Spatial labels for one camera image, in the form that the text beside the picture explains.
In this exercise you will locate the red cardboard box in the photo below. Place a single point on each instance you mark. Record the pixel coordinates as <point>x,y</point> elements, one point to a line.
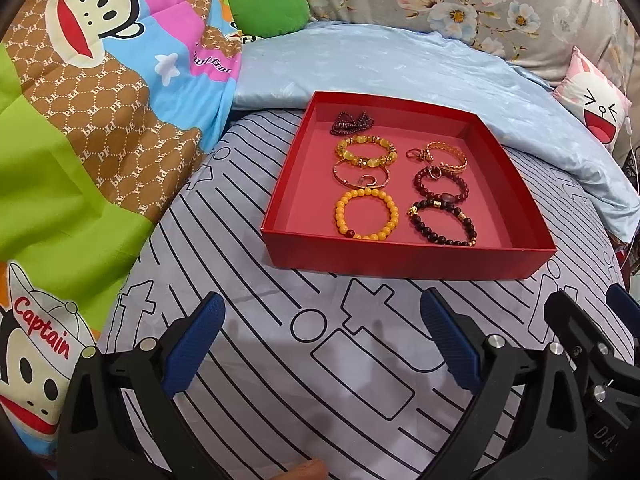
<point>315,200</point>

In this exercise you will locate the light blue quilt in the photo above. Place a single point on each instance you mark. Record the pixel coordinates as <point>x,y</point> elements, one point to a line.
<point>400,65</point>

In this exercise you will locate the person's left hand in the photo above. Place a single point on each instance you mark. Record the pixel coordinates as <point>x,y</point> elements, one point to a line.
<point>306,471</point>

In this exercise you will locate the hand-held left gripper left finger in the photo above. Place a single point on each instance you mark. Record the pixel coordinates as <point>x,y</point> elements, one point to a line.
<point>200,345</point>

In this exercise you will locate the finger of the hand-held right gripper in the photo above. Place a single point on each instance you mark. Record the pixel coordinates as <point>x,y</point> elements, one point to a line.
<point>625,310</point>
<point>567,317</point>

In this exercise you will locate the thin gold bangle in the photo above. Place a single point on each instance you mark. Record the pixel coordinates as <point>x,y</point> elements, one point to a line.
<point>336,172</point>

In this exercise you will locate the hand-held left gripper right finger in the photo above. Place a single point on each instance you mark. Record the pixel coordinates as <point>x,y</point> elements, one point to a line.
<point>450,340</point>

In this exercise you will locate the pink bunny pillow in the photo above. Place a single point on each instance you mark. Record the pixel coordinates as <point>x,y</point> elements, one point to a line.
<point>600,100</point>

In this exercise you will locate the green pillow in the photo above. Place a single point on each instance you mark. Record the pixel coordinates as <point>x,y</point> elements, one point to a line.
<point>270,10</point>

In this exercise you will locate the colourful cartoon blanket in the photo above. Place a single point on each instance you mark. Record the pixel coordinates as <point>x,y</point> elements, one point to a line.
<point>100,135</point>

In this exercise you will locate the grey striped bed sheet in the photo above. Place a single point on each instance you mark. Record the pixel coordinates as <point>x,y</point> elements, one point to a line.
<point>300,360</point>

